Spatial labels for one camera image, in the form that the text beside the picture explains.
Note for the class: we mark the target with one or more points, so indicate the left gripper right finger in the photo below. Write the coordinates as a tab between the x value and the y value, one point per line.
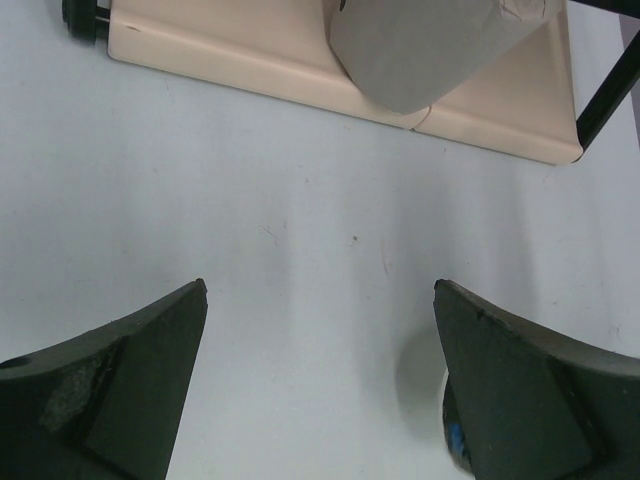
534	403

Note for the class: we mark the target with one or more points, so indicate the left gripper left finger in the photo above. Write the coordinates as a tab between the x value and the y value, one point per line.
106	404

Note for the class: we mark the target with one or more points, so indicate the grey paper roll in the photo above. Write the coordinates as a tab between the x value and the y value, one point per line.
406	55

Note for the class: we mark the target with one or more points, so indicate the beige three-tier shelf rack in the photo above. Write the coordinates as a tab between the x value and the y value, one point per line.
522	105

